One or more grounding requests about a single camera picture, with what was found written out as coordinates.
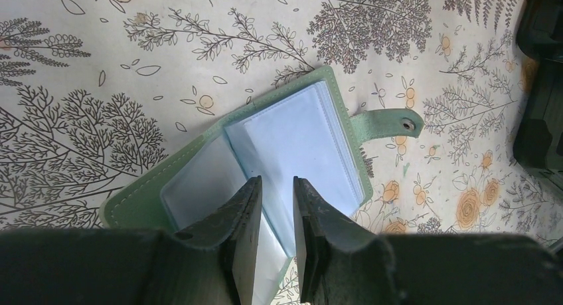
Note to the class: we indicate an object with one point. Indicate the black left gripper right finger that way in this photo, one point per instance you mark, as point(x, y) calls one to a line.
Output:
point(340, 262)

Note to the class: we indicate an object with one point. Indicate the black poker chip case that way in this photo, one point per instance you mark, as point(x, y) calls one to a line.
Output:
point(538, 144)

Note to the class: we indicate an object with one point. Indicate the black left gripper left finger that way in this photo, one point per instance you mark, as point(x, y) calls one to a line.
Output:
point(212, 261)

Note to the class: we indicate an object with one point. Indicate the green card holder wallet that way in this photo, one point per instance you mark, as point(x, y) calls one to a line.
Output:
point(301, 129)

